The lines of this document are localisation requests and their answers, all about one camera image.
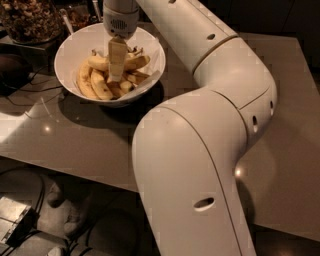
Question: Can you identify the yellow banana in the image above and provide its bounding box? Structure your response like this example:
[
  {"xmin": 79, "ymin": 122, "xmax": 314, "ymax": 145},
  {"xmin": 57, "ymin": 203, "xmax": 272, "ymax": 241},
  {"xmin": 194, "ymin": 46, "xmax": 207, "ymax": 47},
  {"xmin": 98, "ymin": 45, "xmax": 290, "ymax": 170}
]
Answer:
[
  {"xmin": 88, "ymin": 55, "xmax": 151, "ymax": 71},
  {"xmin": 124, "ymin": 71, "xmax": 149, "ymax": 85},
  {"xmin": 76, "ymin": 60, "xmax": 98, "ymax": 99},
  {"xmin": 91, "ymin": 69, "xmax": 113, "ymax": 100}
]

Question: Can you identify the small lower banana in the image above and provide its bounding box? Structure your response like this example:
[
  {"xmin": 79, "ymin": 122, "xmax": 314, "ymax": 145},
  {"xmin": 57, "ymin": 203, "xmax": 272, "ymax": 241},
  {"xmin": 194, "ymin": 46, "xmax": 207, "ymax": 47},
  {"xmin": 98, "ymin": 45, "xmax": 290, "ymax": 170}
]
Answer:
[{"xmin": 119, "ymin": 80, "xmax": 135, "ymax": 93}]

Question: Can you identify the glass jar of nuts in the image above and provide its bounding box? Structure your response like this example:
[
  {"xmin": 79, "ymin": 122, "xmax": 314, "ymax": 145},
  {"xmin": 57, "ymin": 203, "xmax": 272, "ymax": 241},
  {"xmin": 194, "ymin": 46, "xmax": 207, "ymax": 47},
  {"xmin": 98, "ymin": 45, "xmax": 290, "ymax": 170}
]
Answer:
[{"xmin": 0, "ymin": 0, "xmax": 62, "ymax": 45}]

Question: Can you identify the black floor cable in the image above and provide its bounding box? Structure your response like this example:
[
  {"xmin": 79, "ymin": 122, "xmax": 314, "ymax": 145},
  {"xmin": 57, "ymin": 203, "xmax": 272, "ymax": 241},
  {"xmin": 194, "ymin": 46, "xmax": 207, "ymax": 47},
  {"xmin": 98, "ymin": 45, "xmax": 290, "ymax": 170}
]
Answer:
[{"xmin": 0, "ymin": 165, "xmax": 47, "ymax": 214}]

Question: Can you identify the grey shoe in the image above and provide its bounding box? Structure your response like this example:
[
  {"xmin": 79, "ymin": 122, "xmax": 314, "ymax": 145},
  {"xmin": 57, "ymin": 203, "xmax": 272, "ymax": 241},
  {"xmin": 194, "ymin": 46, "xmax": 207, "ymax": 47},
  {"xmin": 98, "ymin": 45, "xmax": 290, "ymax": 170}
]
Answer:
[{"xmin": 64, "ymin": 197, "xmax": 91, "ymax": 238}]

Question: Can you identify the black round object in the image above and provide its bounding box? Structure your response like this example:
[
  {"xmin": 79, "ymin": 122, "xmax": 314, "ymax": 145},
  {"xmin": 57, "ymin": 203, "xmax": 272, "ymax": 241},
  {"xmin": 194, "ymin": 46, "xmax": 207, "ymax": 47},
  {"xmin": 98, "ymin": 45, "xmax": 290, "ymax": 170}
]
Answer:
[{"xmin": 0, "ymin": 54, "xmax": 33, "ymax": 96}]

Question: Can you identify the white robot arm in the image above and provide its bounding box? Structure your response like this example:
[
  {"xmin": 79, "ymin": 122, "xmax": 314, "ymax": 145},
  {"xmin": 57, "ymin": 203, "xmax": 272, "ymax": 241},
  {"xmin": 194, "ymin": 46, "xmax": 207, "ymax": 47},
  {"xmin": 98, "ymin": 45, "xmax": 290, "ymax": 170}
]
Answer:
[{"xmin": 103, "ymin": 0, "xmax": 277, "ymax": 256}]

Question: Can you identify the silver metal box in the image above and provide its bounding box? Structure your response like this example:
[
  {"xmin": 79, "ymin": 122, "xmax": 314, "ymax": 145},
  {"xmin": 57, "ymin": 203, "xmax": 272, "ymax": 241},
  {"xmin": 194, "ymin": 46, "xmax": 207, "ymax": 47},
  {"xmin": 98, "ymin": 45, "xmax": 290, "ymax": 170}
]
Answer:
[{"xmin": 0, "ymin": 196, "xmax": 32, "ymax": 245}]

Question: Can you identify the white ceramic bowl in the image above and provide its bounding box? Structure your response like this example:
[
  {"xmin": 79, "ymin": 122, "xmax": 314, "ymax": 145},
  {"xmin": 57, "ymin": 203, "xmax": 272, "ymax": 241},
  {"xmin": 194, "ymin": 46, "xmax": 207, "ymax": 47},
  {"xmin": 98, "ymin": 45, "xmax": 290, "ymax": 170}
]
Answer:
[{"xmin": 54, "ymin": 23, "xmax": 158, "ymax": 108}]

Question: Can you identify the metal spoon handle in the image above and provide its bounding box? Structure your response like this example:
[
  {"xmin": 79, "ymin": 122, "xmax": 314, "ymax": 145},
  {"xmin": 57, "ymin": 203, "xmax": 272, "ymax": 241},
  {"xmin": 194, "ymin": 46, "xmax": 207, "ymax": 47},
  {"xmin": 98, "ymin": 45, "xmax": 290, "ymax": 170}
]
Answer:
[{"xmin": 59, "ymin": 8, "xmax": 74, "ymax": 35}]

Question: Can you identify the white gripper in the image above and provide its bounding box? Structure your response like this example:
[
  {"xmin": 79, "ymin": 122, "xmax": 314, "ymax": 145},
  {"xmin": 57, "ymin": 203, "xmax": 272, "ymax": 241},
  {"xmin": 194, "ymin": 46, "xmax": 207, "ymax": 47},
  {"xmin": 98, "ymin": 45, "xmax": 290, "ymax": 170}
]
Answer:
[{"xmin": 103, "ymin": 0, "xmax": 139, "ymax": 82}]

